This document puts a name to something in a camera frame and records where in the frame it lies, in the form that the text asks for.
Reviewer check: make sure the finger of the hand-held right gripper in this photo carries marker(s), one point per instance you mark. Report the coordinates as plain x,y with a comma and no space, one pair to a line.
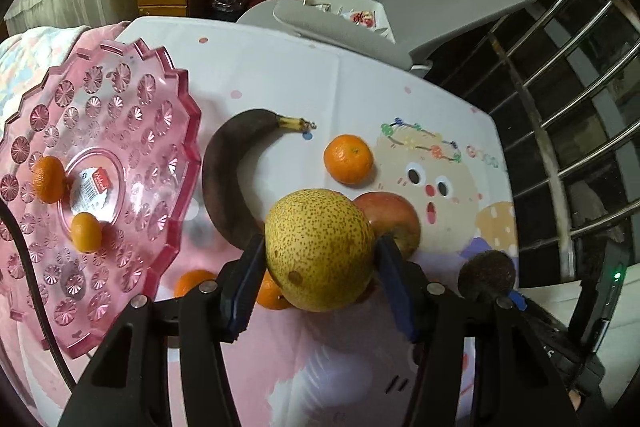
519,303

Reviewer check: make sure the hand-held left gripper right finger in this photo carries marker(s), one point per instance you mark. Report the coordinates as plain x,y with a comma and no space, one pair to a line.
396,289

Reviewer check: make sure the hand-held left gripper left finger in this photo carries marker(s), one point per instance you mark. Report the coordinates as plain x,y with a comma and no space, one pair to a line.
247,288

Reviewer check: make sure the small orange tangerine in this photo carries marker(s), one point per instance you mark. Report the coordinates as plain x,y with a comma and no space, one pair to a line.
86,233
192,282
48,179
270,294

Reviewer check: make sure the dark brown kiwi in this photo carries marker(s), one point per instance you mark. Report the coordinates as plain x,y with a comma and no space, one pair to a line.
487,272

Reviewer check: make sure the red apple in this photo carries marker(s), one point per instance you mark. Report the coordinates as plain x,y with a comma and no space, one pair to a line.
395,217

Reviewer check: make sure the yellow speckled pear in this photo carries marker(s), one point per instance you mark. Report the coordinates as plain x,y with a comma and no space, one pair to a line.
320,247

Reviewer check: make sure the blackened banana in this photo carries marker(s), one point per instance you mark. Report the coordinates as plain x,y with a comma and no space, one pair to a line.
220,177

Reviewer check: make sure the large orange tangerine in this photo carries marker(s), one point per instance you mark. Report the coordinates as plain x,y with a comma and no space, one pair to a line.
348,159

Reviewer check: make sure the pink plastic plate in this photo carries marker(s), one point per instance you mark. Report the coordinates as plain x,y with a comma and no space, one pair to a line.
125,117

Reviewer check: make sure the white bedsheet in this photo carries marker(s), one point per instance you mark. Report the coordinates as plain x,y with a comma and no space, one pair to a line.
550,302

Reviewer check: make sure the metal railing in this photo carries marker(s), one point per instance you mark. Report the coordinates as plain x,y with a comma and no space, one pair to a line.
559,227

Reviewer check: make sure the cartoon printed tablecloth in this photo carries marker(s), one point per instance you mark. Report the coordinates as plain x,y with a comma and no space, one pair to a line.
320,77

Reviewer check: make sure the floral blanket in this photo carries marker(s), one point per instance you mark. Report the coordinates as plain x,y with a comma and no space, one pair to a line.
30,52

